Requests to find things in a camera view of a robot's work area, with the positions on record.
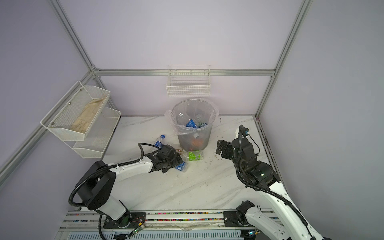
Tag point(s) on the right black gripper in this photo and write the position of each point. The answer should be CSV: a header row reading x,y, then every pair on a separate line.
x,y
226,146

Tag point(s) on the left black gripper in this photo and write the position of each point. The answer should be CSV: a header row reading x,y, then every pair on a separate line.
x,y
175,160

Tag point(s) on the orange label yellow-cap bottle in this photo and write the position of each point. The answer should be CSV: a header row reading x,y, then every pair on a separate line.
x,y
197,142

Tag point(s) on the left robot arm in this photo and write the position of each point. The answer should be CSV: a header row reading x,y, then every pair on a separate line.
x,y
94,189

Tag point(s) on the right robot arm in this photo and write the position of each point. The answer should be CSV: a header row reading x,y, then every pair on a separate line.
x,y
261,177

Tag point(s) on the grey mesh waste bin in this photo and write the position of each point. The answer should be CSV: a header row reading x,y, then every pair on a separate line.
x,y
184,140

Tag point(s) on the clear plastic bin liner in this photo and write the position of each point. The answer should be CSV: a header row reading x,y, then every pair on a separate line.
x,y
192,107

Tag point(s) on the small blue label bottle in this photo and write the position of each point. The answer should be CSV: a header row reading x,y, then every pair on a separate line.
x,y
158,143

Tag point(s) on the green label clear bottle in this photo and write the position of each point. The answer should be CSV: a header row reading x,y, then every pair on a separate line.
x,y
192,156

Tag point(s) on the white lower mesh shelf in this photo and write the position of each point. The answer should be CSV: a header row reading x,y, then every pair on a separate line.
x,y
98,138

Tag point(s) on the white mesh shelf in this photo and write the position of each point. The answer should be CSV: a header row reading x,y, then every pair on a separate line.
x,y
60,118
98,138

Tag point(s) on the beige cloth in shelf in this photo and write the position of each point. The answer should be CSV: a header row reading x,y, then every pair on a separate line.
x,y
83,122

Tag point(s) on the white upper mesh shelf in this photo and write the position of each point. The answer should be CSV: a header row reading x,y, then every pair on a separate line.
x,y
60,118

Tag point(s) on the white wire wall basket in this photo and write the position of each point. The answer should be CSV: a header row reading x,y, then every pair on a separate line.
x,y
189,81

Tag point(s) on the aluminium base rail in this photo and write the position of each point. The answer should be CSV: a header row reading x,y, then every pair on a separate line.
x,y
173,225

